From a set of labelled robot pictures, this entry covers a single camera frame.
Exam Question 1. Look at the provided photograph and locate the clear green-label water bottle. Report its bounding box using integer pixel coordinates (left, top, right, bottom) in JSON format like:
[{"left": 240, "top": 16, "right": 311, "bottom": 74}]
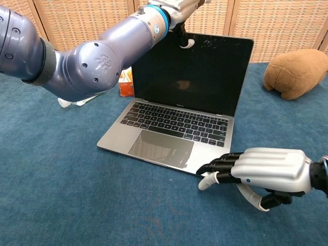
[{"left": 57, "top": 91, "right": 105, "bottom": 109}]

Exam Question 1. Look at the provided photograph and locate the orange snack box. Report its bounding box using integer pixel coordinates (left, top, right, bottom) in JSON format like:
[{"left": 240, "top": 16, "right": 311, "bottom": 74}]
[{"left": 118, "top": 68, "right": 135, "bottom": 97}]

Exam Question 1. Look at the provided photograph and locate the silver laptop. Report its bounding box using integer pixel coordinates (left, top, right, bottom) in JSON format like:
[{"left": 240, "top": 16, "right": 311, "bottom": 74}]
[{"left": 96, "top": 32, "right": 254, "bottom": 176}]

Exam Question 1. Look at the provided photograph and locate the blue felt-covered table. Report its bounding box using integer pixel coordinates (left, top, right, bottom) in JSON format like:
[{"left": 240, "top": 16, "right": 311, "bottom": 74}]
[{"left": 0, "top": 63, "right": 328, "bottom": 246}]

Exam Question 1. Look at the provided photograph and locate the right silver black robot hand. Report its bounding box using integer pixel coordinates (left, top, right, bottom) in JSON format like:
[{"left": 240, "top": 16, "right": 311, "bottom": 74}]
[{"left": 196, "top": 147, "right": 313, "bottom": 212}]

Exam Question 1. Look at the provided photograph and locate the brown plush toy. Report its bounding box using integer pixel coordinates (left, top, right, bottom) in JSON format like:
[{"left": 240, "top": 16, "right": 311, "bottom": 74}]
[{"left": 263, "top": 49, "right": 328, "bottom": 100}]

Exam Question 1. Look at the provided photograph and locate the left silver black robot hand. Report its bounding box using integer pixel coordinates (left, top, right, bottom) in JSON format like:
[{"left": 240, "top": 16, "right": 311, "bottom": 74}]
[{"left": 147, "top": 0, "right": 212, "bottom": 49}]

